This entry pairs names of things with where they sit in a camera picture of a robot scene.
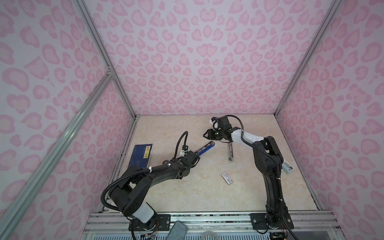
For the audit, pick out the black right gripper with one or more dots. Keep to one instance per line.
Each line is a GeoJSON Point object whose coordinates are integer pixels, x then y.
{"type": "Point", "coordinates": [210, 134]}

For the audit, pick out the blue black stapler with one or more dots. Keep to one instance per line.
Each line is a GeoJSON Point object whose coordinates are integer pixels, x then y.
{"type": "Point", "coordinates": [205, 148]}

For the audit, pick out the red white staple box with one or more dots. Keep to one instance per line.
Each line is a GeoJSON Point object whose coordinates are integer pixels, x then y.
{"type": "Point", "coordinates": [227, 177]}

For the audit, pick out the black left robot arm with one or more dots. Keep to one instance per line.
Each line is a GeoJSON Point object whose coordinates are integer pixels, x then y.
{"type": "Point", "coordinates": [127, 193]}

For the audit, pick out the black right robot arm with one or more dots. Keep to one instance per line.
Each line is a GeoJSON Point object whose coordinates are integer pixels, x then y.
{"type": "Point", "coordinates": [268, 160]}

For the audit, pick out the dark blue booklet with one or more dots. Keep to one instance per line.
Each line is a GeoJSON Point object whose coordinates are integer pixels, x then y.
{"type": "Point", "coordinates": [141, 155]}

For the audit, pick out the grey cloth pad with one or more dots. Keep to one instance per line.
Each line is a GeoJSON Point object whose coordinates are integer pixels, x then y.
{"type": "Point", "coordinates": [178, 231]}

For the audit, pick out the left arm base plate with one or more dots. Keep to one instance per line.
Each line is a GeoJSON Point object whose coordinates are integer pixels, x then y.
{"type": "Point", "coordinates": [159, 222]}

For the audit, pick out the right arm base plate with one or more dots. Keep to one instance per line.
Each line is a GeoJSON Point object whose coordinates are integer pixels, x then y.
{"type": "Point", "coordinates": [264, 221]}

